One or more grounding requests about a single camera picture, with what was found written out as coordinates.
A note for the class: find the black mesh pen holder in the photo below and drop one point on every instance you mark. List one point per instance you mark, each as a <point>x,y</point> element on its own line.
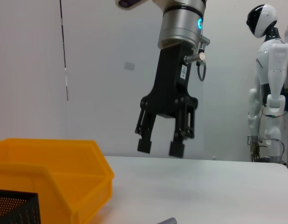
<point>18,207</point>

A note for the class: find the grey glitter pen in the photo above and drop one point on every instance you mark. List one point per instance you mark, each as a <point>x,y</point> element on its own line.
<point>168,220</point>

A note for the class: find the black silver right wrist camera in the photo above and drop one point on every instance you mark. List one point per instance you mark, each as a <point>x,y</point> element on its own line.
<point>128,3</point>

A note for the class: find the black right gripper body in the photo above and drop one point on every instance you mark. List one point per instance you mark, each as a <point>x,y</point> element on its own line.
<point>169,93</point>

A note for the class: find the yellow plastic bin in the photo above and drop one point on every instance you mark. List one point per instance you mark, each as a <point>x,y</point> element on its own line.
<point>64,177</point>

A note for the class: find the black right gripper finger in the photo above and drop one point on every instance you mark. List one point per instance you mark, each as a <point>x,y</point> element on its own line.
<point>177,148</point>
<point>144,145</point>

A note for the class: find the white humanoid robot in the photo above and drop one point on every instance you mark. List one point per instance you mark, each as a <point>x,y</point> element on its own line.
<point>269,81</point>

